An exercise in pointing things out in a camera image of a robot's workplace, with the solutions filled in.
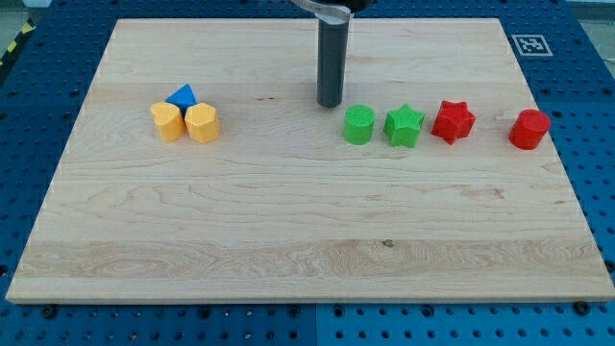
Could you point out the red cylinder block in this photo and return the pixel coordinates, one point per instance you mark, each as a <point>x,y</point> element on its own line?
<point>529,129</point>

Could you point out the red star block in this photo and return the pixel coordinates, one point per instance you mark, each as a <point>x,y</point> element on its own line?
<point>453,121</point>

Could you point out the black bolt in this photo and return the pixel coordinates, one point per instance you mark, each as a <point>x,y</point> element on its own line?
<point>49,312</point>
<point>581,308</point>

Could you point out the yellow heart block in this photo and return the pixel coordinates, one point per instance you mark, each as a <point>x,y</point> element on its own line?
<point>168,120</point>

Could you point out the blue triangular block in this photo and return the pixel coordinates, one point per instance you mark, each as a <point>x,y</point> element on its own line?
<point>183,98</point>

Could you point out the light wooden board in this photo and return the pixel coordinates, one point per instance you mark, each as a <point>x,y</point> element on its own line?
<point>280,208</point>

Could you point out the green cylinder block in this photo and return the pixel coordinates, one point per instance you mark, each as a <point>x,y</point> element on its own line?
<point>359,122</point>

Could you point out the silver clamp robot end mount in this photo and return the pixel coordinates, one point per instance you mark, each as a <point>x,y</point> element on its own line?
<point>333,11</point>

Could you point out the yellow hexagon block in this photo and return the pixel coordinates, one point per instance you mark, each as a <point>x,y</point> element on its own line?
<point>202,122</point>

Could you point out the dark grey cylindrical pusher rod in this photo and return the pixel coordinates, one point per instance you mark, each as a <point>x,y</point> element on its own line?
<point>332,49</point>

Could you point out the black bolt front right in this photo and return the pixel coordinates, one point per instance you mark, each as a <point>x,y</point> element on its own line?
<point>581,308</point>

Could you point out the black bolt front left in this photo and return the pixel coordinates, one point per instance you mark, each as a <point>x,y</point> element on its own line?
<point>49,312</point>

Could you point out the green star block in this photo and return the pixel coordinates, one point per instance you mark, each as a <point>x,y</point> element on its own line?
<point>403,126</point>

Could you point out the white fiducial marker tag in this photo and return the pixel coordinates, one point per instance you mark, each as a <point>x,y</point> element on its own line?
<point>532,46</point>

